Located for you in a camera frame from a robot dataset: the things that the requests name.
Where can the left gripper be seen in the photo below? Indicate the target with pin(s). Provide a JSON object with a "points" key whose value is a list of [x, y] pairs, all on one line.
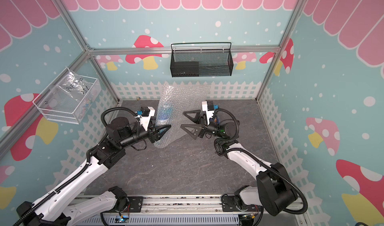
{"points": [[153, 135]]}

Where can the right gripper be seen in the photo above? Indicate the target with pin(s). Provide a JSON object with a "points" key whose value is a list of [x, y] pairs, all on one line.
{"points": [[205, 128]]}

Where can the blue glass bottle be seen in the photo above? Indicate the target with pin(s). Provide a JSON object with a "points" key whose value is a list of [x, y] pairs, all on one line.
{"points": [[163, 118]]}

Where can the clear bubble wrap sheet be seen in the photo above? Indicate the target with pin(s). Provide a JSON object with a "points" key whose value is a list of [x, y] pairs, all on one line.
{"points": [[181, 98]]}

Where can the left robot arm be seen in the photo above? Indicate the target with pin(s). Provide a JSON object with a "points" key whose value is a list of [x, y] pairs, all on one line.
{"points": [[54, 209]]}

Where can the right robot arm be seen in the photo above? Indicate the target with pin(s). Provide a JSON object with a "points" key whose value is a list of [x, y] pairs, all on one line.
{"points": [[275, 191]]}

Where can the blue tape dispenser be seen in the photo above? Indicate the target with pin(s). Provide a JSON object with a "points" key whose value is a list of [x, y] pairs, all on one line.
{"points": [[215, 118]]}

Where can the black box in basket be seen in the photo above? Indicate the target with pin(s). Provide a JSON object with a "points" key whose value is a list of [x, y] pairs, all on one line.
{"points": [[185, 69]]}

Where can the clear plastic bag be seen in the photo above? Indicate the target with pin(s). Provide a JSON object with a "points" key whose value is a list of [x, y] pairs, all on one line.
{"points": [[71, 93]]}

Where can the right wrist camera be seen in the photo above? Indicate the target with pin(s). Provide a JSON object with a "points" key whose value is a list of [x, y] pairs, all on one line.
{"points": [[208, 108]]}

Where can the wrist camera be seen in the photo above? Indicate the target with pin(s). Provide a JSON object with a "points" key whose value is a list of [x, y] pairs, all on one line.
{"points": [[147, 113], [208, 108]]}

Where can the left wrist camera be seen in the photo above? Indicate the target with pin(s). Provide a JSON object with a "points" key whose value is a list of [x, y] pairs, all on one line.
{"points": [[147, 113]]}

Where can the black wire mesh basket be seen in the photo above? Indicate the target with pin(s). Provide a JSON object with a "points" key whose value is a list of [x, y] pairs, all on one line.
{"points": [[214, 58]]}

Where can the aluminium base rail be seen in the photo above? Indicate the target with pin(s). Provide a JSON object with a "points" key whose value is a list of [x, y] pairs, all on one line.
{"points": [[192, 210]]}

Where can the white wire mesh basket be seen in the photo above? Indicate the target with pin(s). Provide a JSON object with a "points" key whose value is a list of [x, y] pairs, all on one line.
{"points": [[57, 116]]}

